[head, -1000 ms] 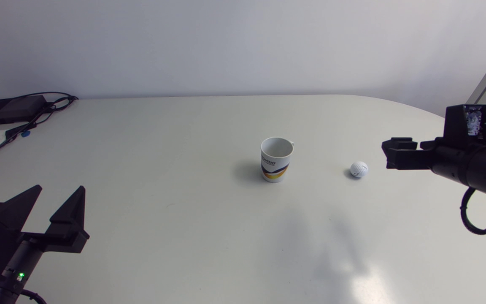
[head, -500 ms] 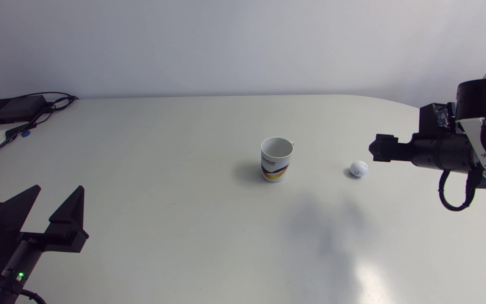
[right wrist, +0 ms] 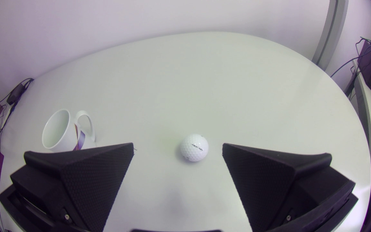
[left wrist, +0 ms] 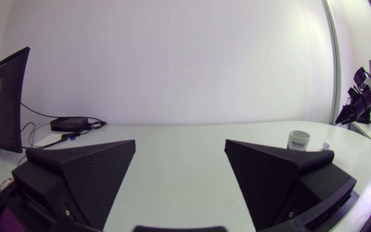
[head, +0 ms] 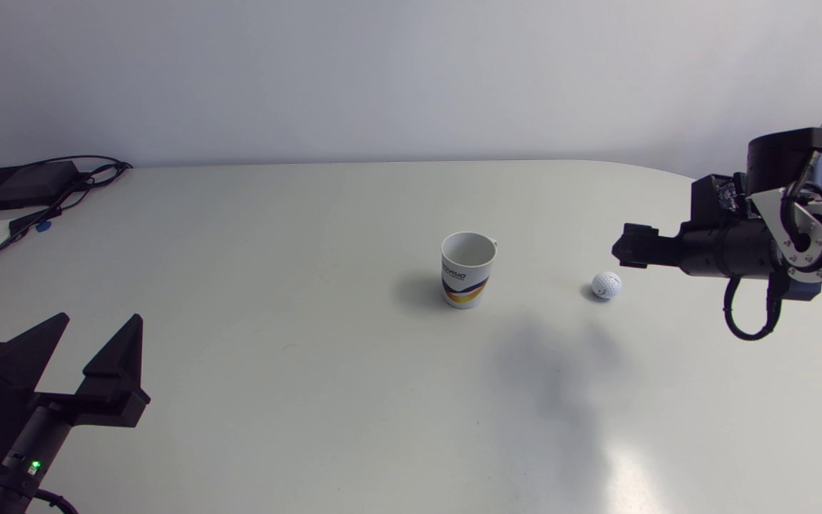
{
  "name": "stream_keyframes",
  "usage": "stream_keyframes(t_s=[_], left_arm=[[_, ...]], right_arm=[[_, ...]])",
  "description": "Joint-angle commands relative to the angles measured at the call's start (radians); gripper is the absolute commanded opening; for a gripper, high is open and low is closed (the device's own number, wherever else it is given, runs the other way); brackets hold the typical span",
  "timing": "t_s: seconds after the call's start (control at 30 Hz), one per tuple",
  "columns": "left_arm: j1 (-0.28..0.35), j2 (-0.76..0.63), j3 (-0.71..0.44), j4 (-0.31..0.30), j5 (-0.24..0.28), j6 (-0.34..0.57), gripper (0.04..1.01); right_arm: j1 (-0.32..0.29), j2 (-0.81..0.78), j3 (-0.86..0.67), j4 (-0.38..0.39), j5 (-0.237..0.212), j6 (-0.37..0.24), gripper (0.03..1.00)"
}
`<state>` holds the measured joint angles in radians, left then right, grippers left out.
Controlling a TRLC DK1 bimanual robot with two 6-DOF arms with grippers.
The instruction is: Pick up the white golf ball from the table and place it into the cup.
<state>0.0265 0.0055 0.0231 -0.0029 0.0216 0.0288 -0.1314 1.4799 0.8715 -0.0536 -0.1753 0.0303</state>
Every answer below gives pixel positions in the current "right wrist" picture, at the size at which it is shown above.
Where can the black power brick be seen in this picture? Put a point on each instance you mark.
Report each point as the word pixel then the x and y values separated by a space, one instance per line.
pixel 15 93

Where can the white mug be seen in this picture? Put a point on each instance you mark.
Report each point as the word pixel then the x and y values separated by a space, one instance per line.
pixel 60 135

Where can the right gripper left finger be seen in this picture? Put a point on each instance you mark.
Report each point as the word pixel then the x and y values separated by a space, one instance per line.
pixel 92 180

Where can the white golf ball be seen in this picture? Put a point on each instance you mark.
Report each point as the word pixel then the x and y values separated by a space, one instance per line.
pixel 194 147

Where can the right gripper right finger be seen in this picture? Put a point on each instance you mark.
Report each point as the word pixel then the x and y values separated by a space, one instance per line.
pixel 262 180

